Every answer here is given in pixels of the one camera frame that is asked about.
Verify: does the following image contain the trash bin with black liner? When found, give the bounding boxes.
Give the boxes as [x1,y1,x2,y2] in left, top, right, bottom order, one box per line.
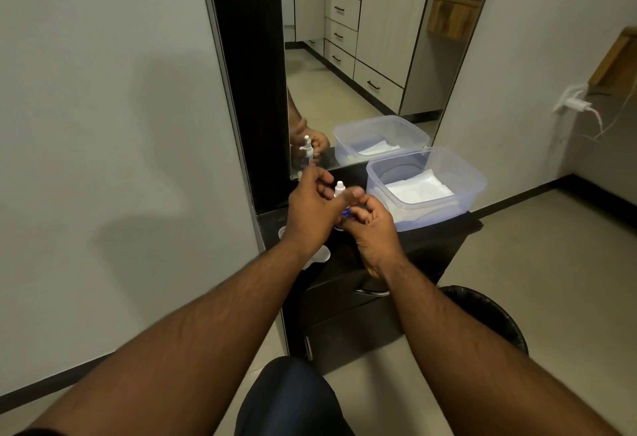
[440,285,530,357]

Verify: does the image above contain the clear plastic container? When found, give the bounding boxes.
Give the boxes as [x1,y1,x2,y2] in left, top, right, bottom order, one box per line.
[366,145,488,232]

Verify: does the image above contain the small solution dropper bottle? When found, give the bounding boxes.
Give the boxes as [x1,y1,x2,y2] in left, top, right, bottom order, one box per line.
[332,181,353,232]

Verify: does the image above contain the white charger cable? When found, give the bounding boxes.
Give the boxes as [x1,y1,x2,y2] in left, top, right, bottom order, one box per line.
[559,94,637,145]

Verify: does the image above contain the black dresser cabinet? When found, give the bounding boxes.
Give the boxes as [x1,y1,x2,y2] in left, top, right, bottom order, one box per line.
[194,0,484,374]

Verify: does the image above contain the person's right hand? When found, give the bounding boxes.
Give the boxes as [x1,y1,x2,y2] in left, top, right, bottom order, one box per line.
[340,194,407,280]

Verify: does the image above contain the person's right forearm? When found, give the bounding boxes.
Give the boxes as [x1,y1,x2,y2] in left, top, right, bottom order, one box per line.
[378,256,618,436]

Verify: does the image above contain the person's left forearm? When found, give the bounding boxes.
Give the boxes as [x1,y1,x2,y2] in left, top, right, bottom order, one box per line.
[25,246,309,436]

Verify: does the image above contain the stack of white tissues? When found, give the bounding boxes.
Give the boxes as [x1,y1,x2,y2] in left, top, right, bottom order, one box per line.
[386,169,457,204]

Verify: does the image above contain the dresser mirror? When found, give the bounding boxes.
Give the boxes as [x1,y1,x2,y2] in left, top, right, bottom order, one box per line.
[278,0,504,182]

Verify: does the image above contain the person's left hand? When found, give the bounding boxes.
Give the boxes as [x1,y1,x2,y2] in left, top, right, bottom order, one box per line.
[280,164,367,260]

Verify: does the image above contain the white contact lens case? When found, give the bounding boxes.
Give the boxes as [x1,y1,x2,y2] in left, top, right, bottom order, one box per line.
[302,245,332,270]

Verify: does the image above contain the wooden wall shelf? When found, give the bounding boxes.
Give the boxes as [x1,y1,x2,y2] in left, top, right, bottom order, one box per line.
[587,26,637,96]

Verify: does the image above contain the dark blue trousers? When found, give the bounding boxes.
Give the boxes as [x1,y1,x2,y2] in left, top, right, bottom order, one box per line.
[234,356,357,436]

